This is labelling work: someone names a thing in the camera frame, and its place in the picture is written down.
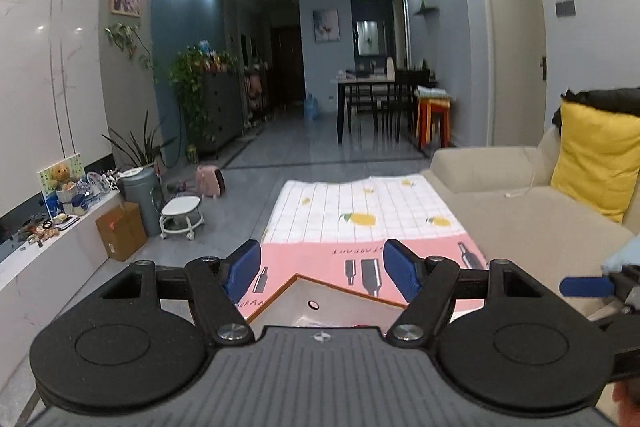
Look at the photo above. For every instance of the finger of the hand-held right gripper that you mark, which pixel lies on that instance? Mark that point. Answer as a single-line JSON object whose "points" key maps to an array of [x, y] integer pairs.
{"points": [[585, 287]]}

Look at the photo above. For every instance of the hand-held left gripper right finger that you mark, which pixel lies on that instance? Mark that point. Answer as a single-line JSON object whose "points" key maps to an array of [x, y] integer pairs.
{"points": [[400, 269]]}

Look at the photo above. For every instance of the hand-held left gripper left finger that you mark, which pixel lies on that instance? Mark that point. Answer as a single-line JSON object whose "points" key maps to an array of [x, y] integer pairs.
{"points": [[245, 269]]}

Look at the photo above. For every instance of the orange cardboard box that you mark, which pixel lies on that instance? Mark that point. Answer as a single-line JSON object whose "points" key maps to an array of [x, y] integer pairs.
{"points": [[325, 302]]}

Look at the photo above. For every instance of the light blue pillow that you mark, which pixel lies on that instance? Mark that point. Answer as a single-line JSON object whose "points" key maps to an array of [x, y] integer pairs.
{"points": [[625, 257]]}

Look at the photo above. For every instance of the pink and white checked tablecloth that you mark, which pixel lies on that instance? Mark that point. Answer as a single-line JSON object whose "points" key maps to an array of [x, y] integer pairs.
{"points": [[350, 207]]}

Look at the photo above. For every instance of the white rolling stool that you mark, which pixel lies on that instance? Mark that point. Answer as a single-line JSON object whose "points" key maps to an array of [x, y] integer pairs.
{"points": [[181, 212]]}

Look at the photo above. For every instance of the pink heater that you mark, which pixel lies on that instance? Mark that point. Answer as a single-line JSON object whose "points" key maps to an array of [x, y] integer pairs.
{"points": [[210, 181]]}

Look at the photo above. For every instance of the beige sofa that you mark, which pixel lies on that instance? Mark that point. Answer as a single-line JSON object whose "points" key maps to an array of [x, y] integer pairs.
{"points": [[500, 207]]}

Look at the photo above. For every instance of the grey trash bin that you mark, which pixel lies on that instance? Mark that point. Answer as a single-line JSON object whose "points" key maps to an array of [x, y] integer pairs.
{"points": [[142, 199]]}

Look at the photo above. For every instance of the yellow pillow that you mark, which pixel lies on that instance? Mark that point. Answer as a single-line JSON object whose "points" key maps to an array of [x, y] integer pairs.
{"points": [[595, 157]]}

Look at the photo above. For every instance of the brown cardboard box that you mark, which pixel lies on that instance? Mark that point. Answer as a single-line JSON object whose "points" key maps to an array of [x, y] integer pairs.
{"points": [[120, 232]]}

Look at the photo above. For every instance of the orange stool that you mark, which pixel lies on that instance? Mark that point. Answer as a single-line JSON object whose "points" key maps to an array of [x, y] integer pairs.
{"points": [[432, 117]]}

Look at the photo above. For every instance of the spiky potted plant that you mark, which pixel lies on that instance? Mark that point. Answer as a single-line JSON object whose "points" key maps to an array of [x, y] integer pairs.
{"points": [[137, 147]]}

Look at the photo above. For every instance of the dark cabinet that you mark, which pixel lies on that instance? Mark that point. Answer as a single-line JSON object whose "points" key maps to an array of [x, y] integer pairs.
{"points": [[222, 107]]}

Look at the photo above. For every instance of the black dining chair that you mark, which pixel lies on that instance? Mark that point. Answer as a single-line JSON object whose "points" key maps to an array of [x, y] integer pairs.
{"points": [[367, 107]]}

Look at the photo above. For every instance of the blue water bottle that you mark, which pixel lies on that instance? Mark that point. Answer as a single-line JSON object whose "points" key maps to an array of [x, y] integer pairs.
{"points": [[312, 108]]}

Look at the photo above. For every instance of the pile of small trinkets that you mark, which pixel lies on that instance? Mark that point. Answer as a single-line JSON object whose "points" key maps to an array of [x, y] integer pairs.
{"points": [[75, 212]]}

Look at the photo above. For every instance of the leafy trailing plant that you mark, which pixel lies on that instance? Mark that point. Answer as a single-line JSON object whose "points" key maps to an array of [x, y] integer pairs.
{"points": [[190, 97]]}

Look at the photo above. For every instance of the folded light cloth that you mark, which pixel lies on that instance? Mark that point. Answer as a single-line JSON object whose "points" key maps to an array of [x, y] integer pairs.
{"points": [[432, 91]]}

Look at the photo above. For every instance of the black cloth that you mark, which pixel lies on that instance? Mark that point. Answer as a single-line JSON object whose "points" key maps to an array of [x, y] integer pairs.
{"points": [[605, 99]]}

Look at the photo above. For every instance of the black dining table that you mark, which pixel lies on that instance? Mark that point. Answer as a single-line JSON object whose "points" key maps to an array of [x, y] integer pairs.
{"points": [[362, 82]]}

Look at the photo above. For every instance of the white console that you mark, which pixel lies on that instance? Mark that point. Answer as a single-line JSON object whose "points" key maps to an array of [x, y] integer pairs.
{"points": [[50, 267]]}

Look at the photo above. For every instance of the teddy bear picture card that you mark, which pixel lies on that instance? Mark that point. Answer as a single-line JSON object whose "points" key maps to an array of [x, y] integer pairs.
{"points": [[60, 174]]}

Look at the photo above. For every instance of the toys on cabinet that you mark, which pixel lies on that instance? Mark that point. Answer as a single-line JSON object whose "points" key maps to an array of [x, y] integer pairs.
{"points": [[215, 59]]}

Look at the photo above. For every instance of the beige door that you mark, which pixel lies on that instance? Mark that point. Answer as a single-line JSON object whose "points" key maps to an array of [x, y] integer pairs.
{"points": [[515, 57]]}

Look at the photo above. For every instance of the hanging vine plant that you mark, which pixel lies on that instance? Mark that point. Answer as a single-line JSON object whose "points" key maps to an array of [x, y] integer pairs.
{"points": [[127, 39]]}

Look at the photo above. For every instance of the wall mirror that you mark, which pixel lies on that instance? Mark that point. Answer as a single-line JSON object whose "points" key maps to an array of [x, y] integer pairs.
{"points": [[371, 37]]}

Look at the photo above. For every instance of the blue wall painting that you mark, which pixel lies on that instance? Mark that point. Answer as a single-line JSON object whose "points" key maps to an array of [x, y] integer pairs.
{"points": [[326, 26]]}

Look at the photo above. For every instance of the small wall shelf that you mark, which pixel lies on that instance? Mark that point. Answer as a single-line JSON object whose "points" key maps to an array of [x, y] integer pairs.
{"points": [[426, 9]]}

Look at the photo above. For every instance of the grey wall switch panel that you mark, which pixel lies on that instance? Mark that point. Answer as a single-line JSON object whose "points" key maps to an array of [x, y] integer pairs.
{"points": [[565, 8]]}

